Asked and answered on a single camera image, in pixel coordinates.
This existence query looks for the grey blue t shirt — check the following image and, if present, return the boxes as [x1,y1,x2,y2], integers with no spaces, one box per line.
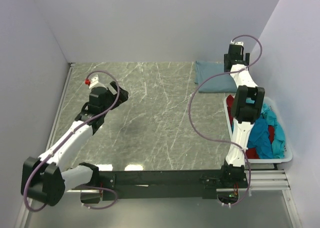
[194,61,237,93]

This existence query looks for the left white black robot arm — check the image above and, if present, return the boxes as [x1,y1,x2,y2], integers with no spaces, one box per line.
[21,81,129,212]

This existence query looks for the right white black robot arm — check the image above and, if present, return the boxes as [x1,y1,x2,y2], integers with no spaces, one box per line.
[219,41,265,188]

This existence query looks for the bright blue t shirt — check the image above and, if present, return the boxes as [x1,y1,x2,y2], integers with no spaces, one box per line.
[246,103,286,160]

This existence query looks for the white plastic laundry basket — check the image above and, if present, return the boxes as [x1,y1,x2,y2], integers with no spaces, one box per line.
[223,95,293,164]

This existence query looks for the red t shirt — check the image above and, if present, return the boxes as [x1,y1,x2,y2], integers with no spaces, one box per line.
[226,94,276,160]

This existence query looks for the black base crossbar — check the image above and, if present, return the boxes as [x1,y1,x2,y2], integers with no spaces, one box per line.
[92,169,249,199]

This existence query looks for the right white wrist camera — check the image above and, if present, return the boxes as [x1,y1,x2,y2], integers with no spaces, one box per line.
[230,40,244,46]

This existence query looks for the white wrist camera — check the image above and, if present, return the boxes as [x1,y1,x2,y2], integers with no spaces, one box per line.
[230,40,244,46]
[84,74,106,90]

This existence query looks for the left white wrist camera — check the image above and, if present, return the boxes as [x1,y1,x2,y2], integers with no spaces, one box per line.
[84,74,106,90]

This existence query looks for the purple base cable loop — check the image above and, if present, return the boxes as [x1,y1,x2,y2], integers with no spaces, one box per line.
[80,185,120,210]

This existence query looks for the aluminium frame rail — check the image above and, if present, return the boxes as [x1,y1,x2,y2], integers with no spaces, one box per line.
[64,170,291,193]

